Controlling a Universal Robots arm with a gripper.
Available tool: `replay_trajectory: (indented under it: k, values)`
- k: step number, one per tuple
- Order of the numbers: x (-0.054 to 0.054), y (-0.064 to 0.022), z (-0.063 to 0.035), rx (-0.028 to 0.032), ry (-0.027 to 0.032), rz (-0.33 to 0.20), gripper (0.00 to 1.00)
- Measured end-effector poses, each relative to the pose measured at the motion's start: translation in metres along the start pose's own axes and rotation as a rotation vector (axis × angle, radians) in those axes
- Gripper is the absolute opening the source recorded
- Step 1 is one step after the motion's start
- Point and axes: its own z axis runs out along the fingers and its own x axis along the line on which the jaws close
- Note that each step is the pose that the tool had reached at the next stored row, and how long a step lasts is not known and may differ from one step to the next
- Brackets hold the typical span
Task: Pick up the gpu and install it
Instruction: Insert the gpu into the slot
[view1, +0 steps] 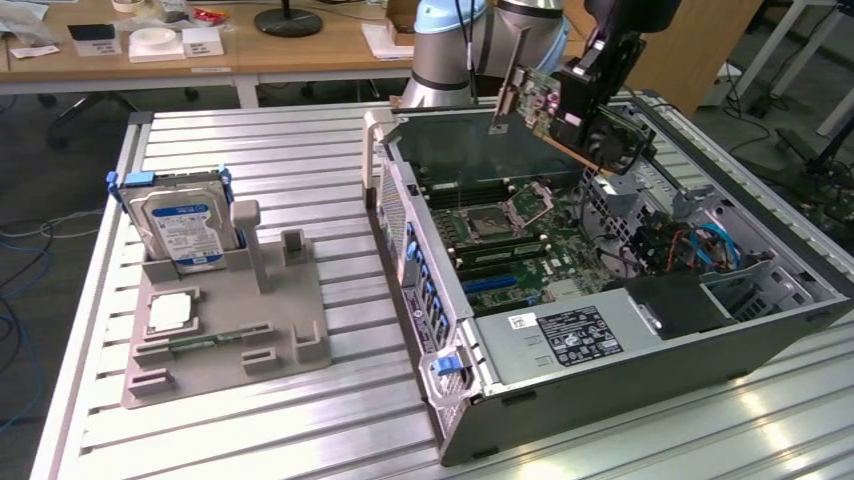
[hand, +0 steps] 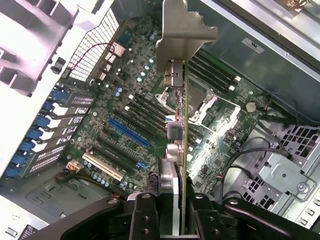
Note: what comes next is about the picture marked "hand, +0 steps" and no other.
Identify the white expansion slot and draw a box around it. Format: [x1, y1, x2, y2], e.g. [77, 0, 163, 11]
[81, 152, 125, 183]

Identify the green motherboard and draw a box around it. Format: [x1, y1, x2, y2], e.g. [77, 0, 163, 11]
[62, 14, 273, 201]

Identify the blue expansion slot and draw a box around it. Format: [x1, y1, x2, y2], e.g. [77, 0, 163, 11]
[107, 117, 152, 149]

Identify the metal disk bay cage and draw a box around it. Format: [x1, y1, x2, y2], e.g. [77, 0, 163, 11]
[223, 122, 320, 227]

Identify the grey power supply unit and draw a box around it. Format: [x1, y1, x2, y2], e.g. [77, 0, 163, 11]
[0, 174, 118, 240]

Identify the metal socket cover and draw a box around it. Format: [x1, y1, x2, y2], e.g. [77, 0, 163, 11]
[192, 94, 243, 131]

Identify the black RAM slot row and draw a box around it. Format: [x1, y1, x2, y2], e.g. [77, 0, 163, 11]
[188, 51, 242, 94]
[124, 93, 205, 153]

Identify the CPU socket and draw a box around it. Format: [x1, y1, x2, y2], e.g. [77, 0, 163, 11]
[154, 83, 218, 121]

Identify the silver coin battery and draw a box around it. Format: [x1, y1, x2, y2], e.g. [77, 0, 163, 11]
[245, 101, 258, 113]

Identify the black PC case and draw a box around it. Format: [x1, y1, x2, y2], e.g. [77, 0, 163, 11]
[0, 0, 320, 240]

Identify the white wire connector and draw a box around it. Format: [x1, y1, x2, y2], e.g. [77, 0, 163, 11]
[66, 159, 83, 174]

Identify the white case wall sticker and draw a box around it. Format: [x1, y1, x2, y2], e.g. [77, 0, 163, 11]
[241, 37, 265, 54]

